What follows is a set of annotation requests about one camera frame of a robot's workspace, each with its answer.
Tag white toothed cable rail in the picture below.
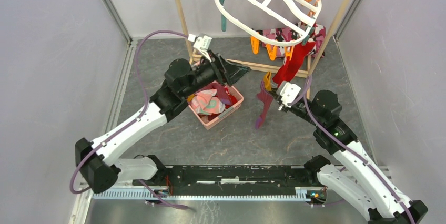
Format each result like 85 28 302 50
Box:
92 187 311 201

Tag maroon purple sock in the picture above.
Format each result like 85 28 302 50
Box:
255 72 273 129
209 82 233 106

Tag plain red sock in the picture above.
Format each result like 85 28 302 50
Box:
272 42 315 85

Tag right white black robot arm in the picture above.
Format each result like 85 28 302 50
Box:
269 88 428 223

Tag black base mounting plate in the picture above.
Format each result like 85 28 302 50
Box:
145 165 323 196

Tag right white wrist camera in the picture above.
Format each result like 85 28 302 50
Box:
277 81 301 111

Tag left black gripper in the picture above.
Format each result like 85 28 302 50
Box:
182 49 251 98

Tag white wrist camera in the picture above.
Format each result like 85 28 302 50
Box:
187 34 212 61
277 81 301 111

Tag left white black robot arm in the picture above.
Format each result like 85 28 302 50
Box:
75 55 251 194

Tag pink green patterned sock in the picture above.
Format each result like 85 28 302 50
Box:
189 89 226 115

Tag pink perforated plastic basket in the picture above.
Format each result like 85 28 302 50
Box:
187 82 244 130

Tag pink camouflage cloth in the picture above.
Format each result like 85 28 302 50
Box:
250 23 327 60

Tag wooden rack frame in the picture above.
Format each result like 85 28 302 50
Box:
168 0 367 99

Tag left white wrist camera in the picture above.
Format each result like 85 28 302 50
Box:
187 34 212 61

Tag white round clip hanger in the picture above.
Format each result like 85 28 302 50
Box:
213 0 323 61

